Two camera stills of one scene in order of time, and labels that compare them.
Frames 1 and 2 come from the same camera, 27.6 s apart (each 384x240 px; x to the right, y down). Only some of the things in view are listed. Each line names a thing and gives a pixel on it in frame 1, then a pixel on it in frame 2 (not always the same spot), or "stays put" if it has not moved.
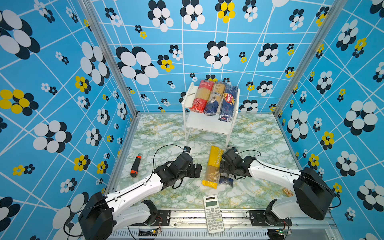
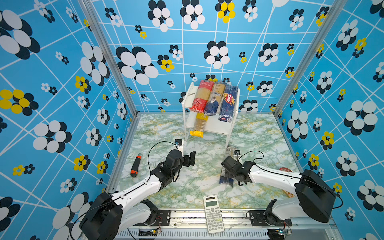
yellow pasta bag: [212, 175] to [201, 120]
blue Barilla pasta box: [229, 103] stays put
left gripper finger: [198, 169] to [188, 160]
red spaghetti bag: [204, 90] stays put
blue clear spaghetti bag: [213, 104] stays put
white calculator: [213, 214] stays put
